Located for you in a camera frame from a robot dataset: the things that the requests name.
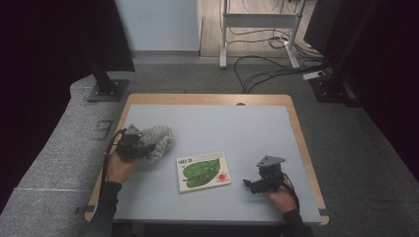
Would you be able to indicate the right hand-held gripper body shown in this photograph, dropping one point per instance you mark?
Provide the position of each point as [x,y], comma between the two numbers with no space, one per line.
[270,177]

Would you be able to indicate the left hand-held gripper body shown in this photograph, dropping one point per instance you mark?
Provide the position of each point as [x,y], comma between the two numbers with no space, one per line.
[130,146]

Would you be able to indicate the grey striped cloth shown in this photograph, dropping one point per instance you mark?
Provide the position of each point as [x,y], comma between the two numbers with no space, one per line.
[159,140]

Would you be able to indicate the caterpillar picture board book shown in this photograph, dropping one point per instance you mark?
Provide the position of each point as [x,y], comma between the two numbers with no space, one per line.
[204,171]

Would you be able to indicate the person's right hand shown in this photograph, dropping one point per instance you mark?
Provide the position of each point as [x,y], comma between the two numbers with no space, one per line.
[280,200]

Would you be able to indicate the person's left hand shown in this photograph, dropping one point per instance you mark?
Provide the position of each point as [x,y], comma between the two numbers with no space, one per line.
[120,169]

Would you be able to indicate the light grey table mat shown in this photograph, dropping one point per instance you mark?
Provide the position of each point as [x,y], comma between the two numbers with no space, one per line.
[214,131]

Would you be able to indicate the black tape strip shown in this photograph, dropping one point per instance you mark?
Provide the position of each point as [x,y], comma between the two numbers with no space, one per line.
[323,212]
[86,208]

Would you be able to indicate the wooden table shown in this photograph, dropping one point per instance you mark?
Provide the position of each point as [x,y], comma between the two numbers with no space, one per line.
[210,98]

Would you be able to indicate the white power strip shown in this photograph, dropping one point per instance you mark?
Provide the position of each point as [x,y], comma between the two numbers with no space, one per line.
[313,75]

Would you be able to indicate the dark curtain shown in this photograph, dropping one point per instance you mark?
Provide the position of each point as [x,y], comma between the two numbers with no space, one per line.
[39,65]
[388,65]

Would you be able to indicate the black stand with base plate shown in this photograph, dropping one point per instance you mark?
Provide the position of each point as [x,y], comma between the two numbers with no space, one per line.
[332,89]
[105,89]

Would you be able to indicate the white desk frame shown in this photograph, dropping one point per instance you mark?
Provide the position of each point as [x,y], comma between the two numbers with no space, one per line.
[260,20]

